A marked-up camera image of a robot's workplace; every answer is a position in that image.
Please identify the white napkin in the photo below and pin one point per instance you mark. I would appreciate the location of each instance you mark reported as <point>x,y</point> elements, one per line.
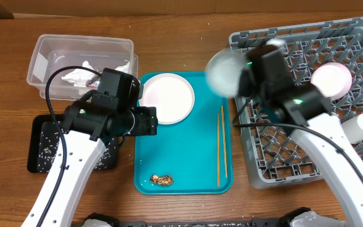
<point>80,77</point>

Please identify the white rice pile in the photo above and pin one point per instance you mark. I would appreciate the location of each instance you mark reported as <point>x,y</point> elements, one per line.
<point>49,143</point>

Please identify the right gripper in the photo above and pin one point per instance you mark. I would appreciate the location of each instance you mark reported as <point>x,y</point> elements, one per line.
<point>246,89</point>

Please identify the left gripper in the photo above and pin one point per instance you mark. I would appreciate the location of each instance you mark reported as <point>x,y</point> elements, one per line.
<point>147,120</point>

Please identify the brown food scrap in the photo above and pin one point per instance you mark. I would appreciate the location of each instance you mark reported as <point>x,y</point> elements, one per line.
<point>165,180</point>

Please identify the grey bowl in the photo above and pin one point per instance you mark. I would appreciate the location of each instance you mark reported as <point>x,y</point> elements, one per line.
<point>223,72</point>

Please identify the large pink plate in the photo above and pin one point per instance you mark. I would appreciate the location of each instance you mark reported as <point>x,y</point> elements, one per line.
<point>171,95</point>

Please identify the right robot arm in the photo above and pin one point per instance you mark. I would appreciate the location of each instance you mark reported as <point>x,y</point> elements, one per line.
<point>306,116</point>

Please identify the red foil wrapper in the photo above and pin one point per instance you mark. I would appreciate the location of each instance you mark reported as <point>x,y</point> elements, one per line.
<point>93,83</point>

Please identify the grey dish rack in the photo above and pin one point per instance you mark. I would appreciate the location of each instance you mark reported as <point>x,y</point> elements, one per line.
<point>272,159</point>

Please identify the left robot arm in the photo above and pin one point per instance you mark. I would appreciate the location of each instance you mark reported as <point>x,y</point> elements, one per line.
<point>84,134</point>

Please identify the clear plastic bin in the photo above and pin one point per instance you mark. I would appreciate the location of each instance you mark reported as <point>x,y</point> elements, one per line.
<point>53,52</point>

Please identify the small white cup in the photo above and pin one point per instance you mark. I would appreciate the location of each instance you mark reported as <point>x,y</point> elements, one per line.
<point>353,129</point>

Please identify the teal plastic tray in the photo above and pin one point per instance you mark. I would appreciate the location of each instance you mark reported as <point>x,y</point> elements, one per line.
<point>187,151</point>

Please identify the black tray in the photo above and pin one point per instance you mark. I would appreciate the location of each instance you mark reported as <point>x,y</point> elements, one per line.
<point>34,141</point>

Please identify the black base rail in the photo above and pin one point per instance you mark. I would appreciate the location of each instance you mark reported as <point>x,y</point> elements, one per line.
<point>302,216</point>

